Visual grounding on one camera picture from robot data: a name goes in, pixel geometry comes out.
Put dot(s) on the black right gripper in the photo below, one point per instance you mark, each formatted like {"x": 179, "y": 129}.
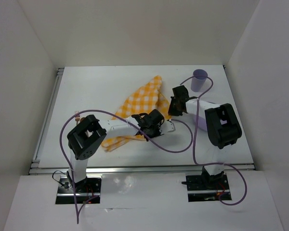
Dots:
{"x": 171, "y": 112}

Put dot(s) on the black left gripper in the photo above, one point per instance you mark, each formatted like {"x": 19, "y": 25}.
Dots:
{"x": 159, "y": 130}

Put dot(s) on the yellow checkered cloth napkin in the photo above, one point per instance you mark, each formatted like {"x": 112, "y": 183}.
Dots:
{"x": 147, "y": 98}

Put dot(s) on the purple plastic cup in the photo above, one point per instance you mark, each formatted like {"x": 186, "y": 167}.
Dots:
{"x": 198, "y": 79}

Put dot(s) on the copper fork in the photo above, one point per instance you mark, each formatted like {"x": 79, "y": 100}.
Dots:
{"x": 77, "y": 117}

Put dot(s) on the purple plastic plate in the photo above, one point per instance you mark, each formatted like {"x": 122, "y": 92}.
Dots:
{"x": 201, "y": 122}

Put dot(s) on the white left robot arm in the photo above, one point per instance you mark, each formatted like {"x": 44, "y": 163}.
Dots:
{"x": 86, "y": 137}

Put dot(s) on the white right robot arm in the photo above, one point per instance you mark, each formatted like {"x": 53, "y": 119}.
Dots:
{"x": 220, "y": 123}

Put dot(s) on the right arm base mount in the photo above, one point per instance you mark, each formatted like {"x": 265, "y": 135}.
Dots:
{"x": 205, "y": 187}

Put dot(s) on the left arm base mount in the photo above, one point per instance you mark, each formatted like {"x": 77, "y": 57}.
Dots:
{"x": 89, "y": 191}

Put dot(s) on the aluminium left side rail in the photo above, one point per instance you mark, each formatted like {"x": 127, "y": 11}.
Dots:
{"x": 48, "y": 115}

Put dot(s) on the aluminium table edge rail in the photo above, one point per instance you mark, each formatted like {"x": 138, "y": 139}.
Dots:
{"x": 35, "y": 170}

